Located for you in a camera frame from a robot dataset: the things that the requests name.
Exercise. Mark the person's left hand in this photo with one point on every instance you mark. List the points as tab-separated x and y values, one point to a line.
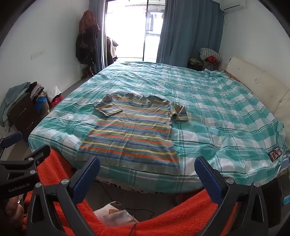
13	211

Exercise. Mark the wide blue curtain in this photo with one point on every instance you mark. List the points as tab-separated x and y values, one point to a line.
190	34

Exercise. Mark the dark hanging clothes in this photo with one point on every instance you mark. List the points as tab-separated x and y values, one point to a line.
87	40

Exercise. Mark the dark jackets by door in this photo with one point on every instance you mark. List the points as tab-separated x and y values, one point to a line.
112	50

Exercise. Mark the green cloth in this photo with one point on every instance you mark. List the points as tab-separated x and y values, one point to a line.
196	60

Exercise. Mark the pile of folded clothes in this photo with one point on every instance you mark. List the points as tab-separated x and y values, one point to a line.
36	89

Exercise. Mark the striped rolled blanket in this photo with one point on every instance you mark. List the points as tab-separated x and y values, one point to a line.
210	53

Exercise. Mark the red cloth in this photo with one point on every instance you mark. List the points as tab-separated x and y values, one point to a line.
212	60

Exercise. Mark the striped knit sweater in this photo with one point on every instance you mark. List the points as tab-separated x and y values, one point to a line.
131	136

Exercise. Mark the cream padded headboard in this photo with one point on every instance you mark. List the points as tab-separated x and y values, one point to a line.
260	86

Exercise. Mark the narrow blue curtain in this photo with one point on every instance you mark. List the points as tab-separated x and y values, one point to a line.
100	52

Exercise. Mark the blue plastic bag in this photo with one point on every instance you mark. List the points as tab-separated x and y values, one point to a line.
42	102

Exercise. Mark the dark nightstand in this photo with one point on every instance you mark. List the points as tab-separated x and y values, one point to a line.
197	67

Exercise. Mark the grey-blue draped cloth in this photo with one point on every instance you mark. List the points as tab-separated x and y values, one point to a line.
13	95

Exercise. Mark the glass balcony door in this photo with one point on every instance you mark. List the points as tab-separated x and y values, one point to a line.
131	34

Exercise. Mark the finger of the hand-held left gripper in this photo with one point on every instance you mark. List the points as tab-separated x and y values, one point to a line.
40	153
12	138

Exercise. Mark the papers on floor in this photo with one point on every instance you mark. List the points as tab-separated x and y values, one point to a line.
117	215

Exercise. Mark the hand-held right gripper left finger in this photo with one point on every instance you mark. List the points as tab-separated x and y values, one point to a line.
87	179

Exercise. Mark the white air conditioner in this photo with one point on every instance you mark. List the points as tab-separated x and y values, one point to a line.
233	3

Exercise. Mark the bed with teal plaid sheet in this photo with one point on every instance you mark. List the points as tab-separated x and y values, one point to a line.
215	113

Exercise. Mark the red box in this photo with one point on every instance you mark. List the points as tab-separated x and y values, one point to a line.
55	102

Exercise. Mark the brown wooden dresser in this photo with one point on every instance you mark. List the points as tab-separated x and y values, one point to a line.
22	115

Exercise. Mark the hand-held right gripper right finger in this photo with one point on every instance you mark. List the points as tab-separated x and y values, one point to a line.
207	179

